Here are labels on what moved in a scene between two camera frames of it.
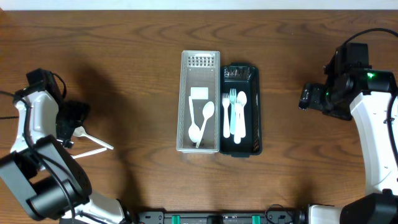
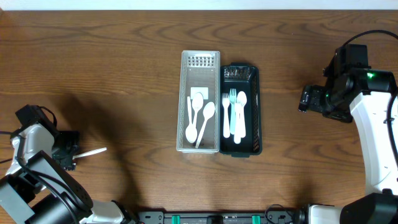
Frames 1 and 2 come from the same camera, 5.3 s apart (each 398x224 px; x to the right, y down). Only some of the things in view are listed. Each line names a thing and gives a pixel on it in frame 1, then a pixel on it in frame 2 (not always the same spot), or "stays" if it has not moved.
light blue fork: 232,98 stays
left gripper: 73,116 to 68,152
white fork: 237,137 stays
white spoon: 80,131 to 197,103
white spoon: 208,110 stays
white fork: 226,99 stays
